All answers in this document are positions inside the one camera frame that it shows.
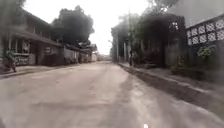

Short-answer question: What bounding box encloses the grey concrete sidewalk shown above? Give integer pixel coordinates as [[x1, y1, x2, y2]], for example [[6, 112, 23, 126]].
[[0, 63, 73, 80], [117, 61, 224, 122]]

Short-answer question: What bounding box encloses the pale boundary wall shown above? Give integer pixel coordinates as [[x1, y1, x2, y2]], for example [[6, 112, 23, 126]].
[[62, 45, 82, 65]]

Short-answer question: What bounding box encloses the broad dark tree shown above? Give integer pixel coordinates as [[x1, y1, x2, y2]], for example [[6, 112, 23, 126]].
[[52, 4, 96, 48]]

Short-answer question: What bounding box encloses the pole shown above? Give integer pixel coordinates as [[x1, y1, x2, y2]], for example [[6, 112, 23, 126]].
[[127, 9, 133, 67]]

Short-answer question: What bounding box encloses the flowering bush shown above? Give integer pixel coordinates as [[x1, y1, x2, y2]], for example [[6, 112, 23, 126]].
[[196, 45, 214, 63]]

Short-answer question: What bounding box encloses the house with porch roof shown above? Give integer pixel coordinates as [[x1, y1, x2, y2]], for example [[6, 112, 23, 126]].
[[0, 8, 65, 68]]

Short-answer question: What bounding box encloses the grey concrete road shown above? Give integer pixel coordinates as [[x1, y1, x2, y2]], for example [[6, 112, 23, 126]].
[[0, 61, 224, 128]]

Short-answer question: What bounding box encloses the dark overgrown building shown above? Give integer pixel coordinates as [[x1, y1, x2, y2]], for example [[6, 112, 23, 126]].
[[110, 12, 187, 68]]

